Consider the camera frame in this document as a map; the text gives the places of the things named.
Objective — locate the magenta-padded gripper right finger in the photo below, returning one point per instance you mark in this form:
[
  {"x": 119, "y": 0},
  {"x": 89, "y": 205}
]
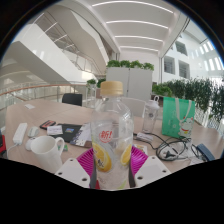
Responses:
[{"x": 151, "y": 170}]

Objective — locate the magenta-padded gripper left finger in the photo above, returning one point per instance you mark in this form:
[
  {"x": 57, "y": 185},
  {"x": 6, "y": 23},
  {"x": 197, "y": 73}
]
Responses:
[{"x": 74, "y": 171}]

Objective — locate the clear lemon drink bottle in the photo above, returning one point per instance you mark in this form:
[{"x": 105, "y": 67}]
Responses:
[{"x": 112, "y": 133}]

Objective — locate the flat round red coaster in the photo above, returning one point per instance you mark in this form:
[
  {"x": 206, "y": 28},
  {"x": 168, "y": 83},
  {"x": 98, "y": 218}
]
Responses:
[{"x": 97, "y": 185}]

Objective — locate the white ceramic mug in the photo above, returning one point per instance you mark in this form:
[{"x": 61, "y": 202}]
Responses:
[{"x": 48, "y": 151}]

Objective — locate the white charger block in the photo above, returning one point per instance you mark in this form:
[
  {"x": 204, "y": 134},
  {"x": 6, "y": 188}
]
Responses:
[{"x": 145, "y": 137}]

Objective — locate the printed brochure booklet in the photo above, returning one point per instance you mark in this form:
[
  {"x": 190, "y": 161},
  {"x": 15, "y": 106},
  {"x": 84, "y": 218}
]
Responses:
[{"x": 82, "y": 135}]

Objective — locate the white business card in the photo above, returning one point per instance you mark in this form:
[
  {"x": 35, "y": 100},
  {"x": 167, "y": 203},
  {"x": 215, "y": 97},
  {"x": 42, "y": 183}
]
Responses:
[{"x": 55, "y": 130}]

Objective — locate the white computer mouse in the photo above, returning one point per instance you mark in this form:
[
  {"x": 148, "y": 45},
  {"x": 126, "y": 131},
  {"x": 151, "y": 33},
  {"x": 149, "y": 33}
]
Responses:
[{"x": 29, "y": 144}]

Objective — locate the black and red small box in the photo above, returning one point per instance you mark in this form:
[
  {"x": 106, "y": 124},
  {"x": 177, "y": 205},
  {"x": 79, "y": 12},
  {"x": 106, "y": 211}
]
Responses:
[{"x": 47, "y": 124}]

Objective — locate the clear shaker bottle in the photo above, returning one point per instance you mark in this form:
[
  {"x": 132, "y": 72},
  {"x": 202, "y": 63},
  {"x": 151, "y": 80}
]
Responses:
[{"x": 150, "y": 115}]

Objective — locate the pale green computer mouse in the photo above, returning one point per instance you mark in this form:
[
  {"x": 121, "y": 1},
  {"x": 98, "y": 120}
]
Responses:
[{"x": 33, "y": 131}]

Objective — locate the green cat print tote bag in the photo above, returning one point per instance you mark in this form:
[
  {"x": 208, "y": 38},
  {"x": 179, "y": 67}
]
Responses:
[{"x": 178, "y": 116}]

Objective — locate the white power strip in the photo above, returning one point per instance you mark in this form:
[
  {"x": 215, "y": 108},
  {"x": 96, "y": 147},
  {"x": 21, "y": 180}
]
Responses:
[{"x": 20, "y": 133}]

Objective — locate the black office chair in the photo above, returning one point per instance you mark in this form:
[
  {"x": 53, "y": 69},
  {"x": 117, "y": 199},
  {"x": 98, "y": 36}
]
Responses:
[{"x": 72, "y": 99}]

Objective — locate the black and red case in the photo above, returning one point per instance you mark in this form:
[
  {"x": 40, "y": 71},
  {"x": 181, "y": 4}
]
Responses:
[{"x": 2, "y": 143}]

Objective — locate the white paper sheet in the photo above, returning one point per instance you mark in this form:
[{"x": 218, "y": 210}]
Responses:
[{"x": 29, "y": 106}]

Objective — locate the green hedge plant row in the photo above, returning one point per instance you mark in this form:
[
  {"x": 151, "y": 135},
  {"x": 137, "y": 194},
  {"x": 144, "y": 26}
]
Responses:
[{"x": 196, "y": 93}]

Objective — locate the white planter box with plants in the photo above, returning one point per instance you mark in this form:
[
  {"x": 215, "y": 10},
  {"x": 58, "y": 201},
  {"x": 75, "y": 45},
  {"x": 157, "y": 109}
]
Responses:
[{"x": 130, "y": 80}]

